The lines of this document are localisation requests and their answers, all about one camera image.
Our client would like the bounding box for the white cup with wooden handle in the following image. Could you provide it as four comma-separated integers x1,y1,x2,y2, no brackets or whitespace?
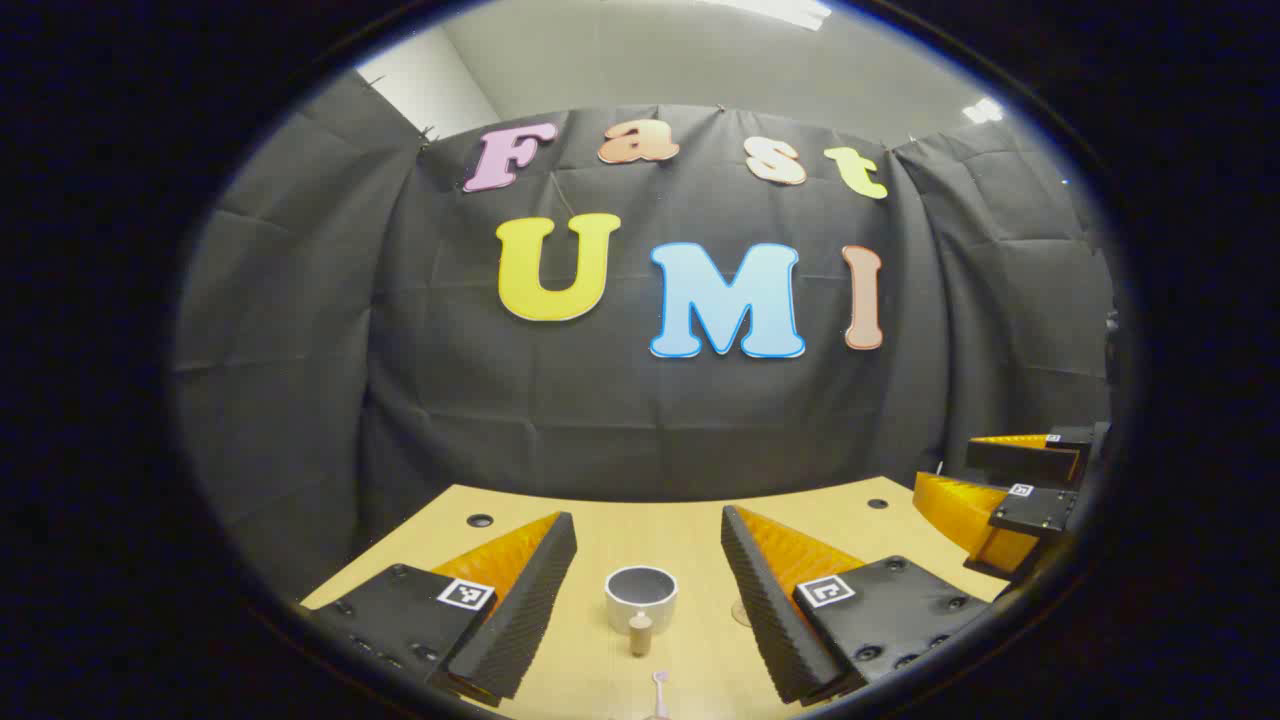
604,565,679,658

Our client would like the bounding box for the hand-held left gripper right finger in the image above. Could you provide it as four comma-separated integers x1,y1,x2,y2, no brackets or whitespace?
720,504,1004,707

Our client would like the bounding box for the black backdrop cloth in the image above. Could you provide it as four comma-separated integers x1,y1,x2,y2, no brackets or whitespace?
170,70,1116,601

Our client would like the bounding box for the wooden desktop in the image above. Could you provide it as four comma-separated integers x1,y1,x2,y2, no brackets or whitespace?
300,475,1011,720

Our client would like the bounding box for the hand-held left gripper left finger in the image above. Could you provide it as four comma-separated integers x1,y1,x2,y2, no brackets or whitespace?
300,512,579,709

